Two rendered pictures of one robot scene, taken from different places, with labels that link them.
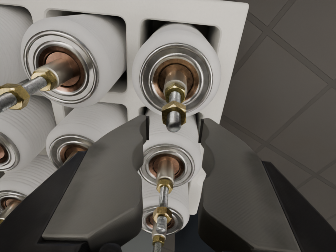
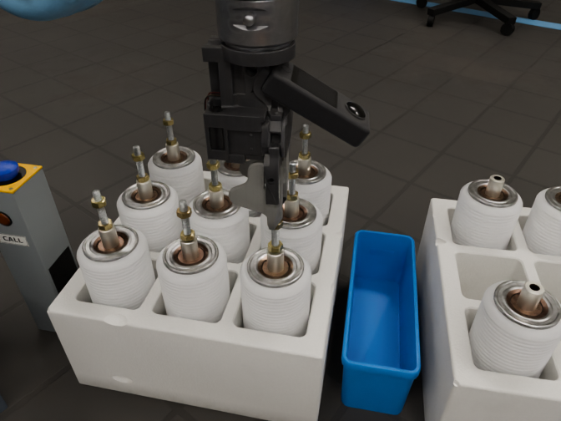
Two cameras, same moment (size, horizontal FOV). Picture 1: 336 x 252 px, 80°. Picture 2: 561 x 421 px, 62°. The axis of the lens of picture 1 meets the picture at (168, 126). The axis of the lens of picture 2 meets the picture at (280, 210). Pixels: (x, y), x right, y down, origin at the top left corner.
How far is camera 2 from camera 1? 0.50 m
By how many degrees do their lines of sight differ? 53
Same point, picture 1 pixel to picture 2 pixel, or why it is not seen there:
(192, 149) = (204, 275)
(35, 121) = not seen: hidden behind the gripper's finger
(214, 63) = (286, 290)
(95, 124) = (241, 225)
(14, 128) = not seen: hidden behind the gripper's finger
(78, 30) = (315, 226)
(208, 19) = (312, 327)
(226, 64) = (270, 341)
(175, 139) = (219, 264)
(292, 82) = not seen: outside the picture
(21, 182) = (196, 169)
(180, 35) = (308, 273)
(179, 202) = (129, 264)
